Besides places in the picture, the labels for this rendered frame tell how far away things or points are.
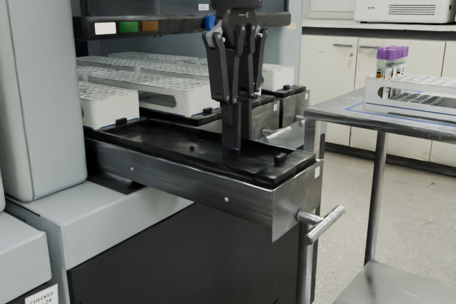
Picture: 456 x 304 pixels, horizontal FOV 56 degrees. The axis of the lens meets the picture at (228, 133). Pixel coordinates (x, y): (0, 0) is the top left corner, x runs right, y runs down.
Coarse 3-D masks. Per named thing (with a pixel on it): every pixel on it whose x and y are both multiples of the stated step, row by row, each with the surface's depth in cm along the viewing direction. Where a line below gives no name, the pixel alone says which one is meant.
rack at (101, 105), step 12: (84, 84) 84; (96, 84) 84; (84, 96) 74; (96, 96) 73; (108, 96) 73; (120, 96) 74; (132, 96) 76; (84, 108) 72; (96, 108) 71; (108, 108) 73; (120, 108) 75; (132, 108) 77; (84, 120) 73; (96, 120) 71; (108, 120) 73
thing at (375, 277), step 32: (352, 96) 95; (448, 96) 95; (320, 128) 86; (384, 128) 75; (416, 128) 72; (448, 128) 70; (384, 160) 122; (352, 288) 117; (384, 288) 117; (416, 288) 117; (448, 288) 117
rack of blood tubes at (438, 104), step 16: (368, 80) 81; (384, 80) 79; (400, 80) 78; (416, 80) 79; (432, 80) 79; (448, 80) 80; (368, 96) 82; (400, 96) 84; (416, 96) 84; (432, 96) 83; (384, 112) 81; (400, 112) 79; (416, 112) 77; (448, 112) 74
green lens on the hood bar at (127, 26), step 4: (120, 24) 67; (124, 24) 67; (128, 24) 68; (132, 24) 69; (136, 24) 69; (120, 28) 67; (124, 28) 67; (128, 28) 68; (132, 28) 69; (136, 28) 69; (120, 32) 67; (124, 32) 68; (128, 32) 68
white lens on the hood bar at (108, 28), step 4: (96, 24) 63; (100, 24) 64; (104, 24) 64; (108, 24) 65; (112, 24) 65; (96, 28) 63; (100, 28) 64; (104, 28) 65; (108, 28) 65; (112, 28) 66; (96, 32) 64; (100, 32) 64; (104, 32) 65; (108, 32) 65; (112, 32) 66
